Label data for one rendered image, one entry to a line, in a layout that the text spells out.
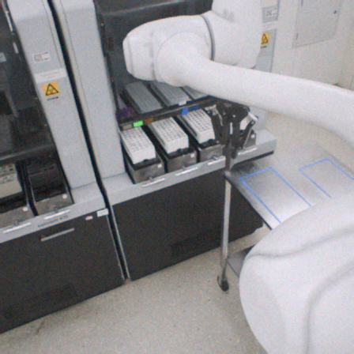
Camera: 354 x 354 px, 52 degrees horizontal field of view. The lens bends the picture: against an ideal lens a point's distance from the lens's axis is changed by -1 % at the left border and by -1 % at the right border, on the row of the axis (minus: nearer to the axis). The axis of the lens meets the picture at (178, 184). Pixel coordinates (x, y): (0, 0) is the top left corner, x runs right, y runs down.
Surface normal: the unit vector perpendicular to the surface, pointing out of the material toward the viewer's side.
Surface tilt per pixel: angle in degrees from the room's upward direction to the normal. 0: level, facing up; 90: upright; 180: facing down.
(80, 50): 90
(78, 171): 90
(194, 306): 0
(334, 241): 13
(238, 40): 88
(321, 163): 0
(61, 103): 90
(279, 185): 0
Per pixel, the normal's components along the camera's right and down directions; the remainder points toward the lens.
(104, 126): 0.40, 0.59
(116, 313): -0.06, -0.74
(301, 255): -0.41, -0.63
